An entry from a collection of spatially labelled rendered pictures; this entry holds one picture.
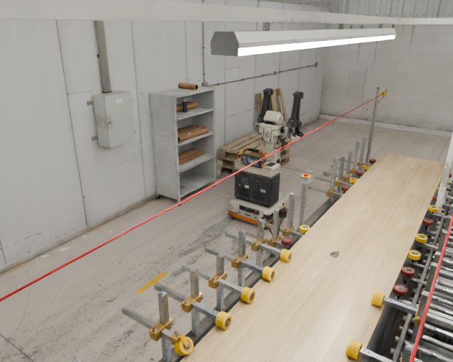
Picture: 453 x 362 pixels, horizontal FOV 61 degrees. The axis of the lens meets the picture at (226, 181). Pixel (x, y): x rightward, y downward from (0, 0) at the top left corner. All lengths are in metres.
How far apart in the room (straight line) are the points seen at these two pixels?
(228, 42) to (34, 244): 3.75
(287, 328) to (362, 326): 0.41
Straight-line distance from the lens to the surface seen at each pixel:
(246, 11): 1.47
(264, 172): 4.64
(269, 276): 2.46
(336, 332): 2.24
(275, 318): 2.26
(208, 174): 6.14
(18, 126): 4.32
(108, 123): 4.63
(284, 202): 5.03
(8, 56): 4.25
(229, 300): 2.66
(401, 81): 10.27
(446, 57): 10.11
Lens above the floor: 2.40
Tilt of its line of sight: 22 degrees down
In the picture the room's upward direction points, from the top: straight up
